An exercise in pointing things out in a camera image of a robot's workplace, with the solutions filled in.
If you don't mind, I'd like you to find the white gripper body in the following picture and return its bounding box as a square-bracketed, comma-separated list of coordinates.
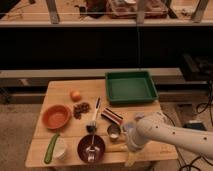
[124, 149, 140, 167]

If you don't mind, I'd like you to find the yellow banana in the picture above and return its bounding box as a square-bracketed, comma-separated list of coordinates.
[106, 145, 127, 153]

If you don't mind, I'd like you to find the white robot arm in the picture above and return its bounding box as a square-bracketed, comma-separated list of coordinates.
[126, 112, 213, 160]

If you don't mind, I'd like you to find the purple bowl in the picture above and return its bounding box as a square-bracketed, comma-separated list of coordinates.
[77, 135, 105, 164]

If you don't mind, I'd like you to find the orange plastic bowl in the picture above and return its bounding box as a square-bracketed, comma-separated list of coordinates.
[42, 105, 71, 130]

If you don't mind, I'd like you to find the small metal cup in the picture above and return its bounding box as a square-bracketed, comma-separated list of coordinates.
[107, 124, 121, 141]

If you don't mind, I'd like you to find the red striped candy bar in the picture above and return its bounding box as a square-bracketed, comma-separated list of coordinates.
[101, 108, 123, 125]

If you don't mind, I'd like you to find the silver fork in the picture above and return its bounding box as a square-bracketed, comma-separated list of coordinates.
[87, 134, 95, 163]

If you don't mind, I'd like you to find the wooden table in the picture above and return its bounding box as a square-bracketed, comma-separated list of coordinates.
[25, 79, 177, 168]

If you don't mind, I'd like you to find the bunch of dark grapes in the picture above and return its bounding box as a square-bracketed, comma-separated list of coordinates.
[73, 102, 90, 119]

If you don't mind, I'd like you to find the green plastic tray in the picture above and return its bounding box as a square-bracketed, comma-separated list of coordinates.
[105, 71, 158, 104]

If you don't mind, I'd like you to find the black box on floor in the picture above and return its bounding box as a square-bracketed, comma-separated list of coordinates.
[183, 122, 206, 131]

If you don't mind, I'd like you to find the orange fruit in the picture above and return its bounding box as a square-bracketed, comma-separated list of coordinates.
[70, 91, 82, 102]

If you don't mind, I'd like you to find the green cucumber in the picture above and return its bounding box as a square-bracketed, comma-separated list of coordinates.
[44, 133, 60, 164]

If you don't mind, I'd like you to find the white handled dish brush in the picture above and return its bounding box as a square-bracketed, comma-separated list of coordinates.
[86, 98, 101, 133]

